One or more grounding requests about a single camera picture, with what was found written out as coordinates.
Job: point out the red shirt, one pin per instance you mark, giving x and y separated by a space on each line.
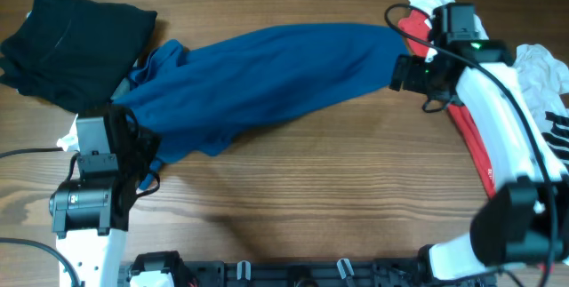
468 130

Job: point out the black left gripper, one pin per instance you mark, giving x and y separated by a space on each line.
150 142

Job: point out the black folded garment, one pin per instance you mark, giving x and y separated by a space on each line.
74 53

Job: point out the blue polo shirt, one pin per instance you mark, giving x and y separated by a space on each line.
199 100

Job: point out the grey folded garment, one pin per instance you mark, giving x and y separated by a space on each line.
123 88

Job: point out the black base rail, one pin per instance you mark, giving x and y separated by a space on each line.
167 268

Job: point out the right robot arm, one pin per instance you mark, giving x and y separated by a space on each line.
525 223

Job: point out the white printed shirt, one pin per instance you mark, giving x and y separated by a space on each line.
543 80

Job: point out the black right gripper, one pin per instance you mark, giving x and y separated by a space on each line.
410 83

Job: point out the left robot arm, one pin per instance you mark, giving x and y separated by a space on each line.
90 214

